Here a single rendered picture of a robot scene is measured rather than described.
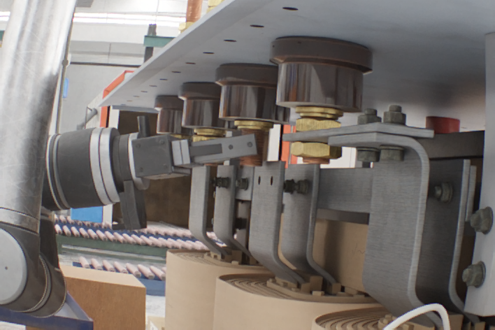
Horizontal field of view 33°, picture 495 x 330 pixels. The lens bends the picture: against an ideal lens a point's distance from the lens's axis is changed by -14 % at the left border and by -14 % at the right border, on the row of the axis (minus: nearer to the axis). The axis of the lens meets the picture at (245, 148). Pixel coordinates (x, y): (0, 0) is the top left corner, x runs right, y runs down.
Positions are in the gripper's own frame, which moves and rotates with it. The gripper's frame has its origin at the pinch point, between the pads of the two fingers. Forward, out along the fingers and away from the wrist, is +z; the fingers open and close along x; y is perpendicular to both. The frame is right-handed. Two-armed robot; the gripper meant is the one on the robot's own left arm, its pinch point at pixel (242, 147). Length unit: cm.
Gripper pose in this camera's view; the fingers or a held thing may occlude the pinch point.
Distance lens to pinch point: 124.0
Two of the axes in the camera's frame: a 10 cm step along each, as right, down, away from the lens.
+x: 1.1, 0.5, 9.9
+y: -1.3, -9.9, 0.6
